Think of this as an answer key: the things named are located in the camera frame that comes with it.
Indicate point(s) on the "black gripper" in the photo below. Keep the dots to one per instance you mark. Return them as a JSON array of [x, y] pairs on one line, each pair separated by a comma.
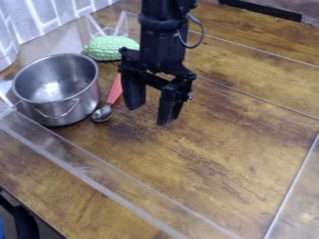
[[156, 65]]

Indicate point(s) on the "silver metal pot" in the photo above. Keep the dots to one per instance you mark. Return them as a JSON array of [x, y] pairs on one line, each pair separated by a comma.
[[57, 88]]

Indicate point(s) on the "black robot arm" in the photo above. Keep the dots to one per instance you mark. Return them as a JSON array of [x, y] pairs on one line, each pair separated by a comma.
[[164, 10]]

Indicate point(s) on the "black bar at back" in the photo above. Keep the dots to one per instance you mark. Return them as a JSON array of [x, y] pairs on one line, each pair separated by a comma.
[[269, 11]]

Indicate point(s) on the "black table leg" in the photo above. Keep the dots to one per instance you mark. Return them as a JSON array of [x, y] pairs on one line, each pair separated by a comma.
[[25, 225]]

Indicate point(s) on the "red handled metal spoon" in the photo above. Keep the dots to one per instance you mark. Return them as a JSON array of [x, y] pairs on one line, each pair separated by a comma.
[[104, 113]]

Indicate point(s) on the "clear acrylic tray wall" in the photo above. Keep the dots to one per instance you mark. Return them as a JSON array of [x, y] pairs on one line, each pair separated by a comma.
[[227, 173]]

